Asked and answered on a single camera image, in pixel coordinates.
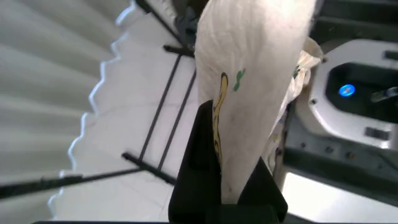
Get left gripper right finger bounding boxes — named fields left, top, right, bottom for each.
left=222, top=157, right=289, bottom=222

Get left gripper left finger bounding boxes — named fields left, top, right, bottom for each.
left=168, top=99, right=224, bottom=222

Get cream printed shorts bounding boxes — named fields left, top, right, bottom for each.
left=194, top=0, right=324, bottom=205

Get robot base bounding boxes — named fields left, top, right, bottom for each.
left=273, top=0, right=398, bottom=208

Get black clothes rack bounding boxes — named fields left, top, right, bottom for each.
left=0, top=0, right=198, bottom=200

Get dark grey garment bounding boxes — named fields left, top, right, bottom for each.
left=174, top=6, right=200, bottom=50

